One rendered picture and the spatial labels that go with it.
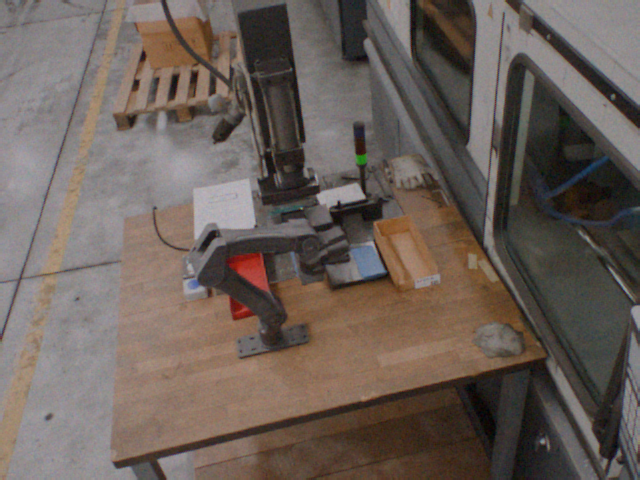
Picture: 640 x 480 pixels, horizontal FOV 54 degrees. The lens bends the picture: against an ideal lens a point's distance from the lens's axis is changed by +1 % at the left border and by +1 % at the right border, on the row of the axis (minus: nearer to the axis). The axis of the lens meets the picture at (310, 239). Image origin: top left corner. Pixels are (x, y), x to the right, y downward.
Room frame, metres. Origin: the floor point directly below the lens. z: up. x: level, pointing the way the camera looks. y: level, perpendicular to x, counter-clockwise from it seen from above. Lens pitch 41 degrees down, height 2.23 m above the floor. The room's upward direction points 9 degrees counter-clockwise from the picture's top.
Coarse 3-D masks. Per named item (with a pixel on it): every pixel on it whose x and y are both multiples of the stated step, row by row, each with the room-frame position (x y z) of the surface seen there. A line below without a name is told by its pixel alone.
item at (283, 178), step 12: (288, 168) 1.53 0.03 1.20; (300, 168) 1.54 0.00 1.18; (312, 168) 1.59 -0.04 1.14; (264, 180) 1.57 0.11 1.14; (276, 180) 1.54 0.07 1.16; (288, 180) 1.49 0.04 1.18; (300, 180) 1.49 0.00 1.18; (312, 180) 1.53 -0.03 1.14; (264, 192) 1.51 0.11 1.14; (276, 192) 1.50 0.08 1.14; (288, 192) 1.50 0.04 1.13; (300, 192) 1.50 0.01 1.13; (312, 192) 1.50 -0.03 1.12; (264, 204) 1.49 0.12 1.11
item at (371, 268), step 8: (360, 248) 1.43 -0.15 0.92; (368, 248) 1.43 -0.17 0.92; (360, 256) 1.40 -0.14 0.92; (376, 256) 1.39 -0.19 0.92; (360, 264) 1.36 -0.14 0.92; (368, 264) 1.36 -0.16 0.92; (376, 264) 1.35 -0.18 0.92; (360, 272) 1.33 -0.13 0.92; (368, 272) 1.32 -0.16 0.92; (376, 272) 1.32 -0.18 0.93; (384, 272) 1.29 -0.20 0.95
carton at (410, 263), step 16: (384, 224) 1.49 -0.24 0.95; (400, 224) 1.50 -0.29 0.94; (384, 240) 1.47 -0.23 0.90; (400, 240) 1.46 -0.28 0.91; (416, 240) 1.43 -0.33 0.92; (384, 256) 1.38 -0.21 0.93; (400, 256) 1.39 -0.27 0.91; (416, 256) 1.38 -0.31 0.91; (400, 272) 1.32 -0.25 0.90; (416, 272) 1.31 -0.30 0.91; (432, 272) 1.29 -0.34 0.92; (400, 288) 1.25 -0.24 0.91
